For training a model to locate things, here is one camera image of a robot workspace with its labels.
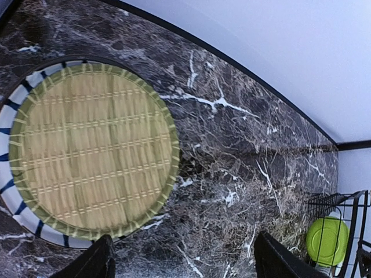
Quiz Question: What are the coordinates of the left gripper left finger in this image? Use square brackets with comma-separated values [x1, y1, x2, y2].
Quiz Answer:
[56, 235, 115, 278]

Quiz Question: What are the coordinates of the woven bamboo plate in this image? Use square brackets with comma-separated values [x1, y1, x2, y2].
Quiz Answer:
[9, 63, 180, 240]

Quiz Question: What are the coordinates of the grey deer pattern plate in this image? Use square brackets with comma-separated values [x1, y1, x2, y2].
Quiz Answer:
[0, 54, 125, 278]

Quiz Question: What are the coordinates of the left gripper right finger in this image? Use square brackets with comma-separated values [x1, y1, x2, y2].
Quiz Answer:
[254, 231, 328, 278]

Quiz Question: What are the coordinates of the black wire dish rack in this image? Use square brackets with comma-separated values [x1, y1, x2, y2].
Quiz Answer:
[305, 190, 370, 277]

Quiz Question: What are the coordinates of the white blue striped plate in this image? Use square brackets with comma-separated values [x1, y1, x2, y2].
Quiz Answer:
[1, 60, 93, 249]

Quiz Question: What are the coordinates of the lime green plastic plate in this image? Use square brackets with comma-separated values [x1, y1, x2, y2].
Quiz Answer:
[306, 216, 349, 267]

